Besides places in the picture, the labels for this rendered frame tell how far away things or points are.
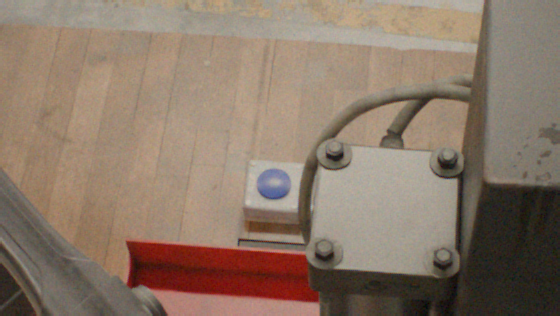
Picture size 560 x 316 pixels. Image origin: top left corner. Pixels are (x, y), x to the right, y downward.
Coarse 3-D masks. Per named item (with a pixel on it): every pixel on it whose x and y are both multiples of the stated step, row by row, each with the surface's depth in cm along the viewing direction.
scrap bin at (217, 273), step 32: (128, 256) 139; (160, 256) 139; (192, 256) 138; (224, 256) 138; (256, 256) 137; (288, 256) 136; (160, 288) 140; (192, 288) 140; (224, 288) 140; (256, 288) 140; (288, 288) 139
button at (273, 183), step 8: (272, 168) 144; (264, 176) 143; (272, 176) 143; (280, 176) 143; (288, 176) 143; (264, 184) 143; (272, 184) 143; (280, 184) 143; (288, 184) 143; (264, 192) 142; (272, 192) 142; (280, 192) 142
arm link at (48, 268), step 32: (0, 192) 98; (0, 224) 97; (32, 224) 98; (0, 256) 99; (32, 256) 97; (64, 256) 98; (32, 288) 97; (64, 288) 98; (96, 288) 98; (128, 288) 99
